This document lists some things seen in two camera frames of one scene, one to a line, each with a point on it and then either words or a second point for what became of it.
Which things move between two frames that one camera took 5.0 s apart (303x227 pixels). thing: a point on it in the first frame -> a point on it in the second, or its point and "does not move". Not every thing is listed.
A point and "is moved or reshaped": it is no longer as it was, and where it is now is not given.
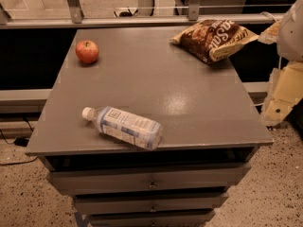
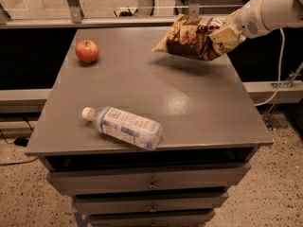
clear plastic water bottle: x=120 y=125 does not move
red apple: x=87 y=51 does not move
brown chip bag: x=211 y=40 is moved or reshaped
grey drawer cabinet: x=210 y=122 does not move
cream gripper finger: x=271 y=35 -> x=227 y=35
